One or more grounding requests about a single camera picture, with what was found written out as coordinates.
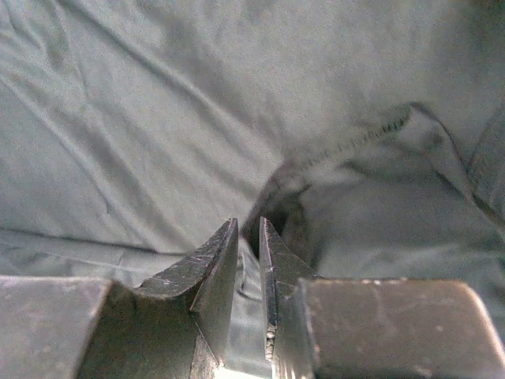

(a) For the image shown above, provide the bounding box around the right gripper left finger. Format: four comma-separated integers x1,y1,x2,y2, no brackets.
1,219,238,378

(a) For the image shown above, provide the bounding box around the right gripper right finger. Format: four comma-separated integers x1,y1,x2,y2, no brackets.
259,219,504,378

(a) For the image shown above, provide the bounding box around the black t-shirt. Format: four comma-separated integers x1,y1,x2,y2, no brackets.
0,0,505,372

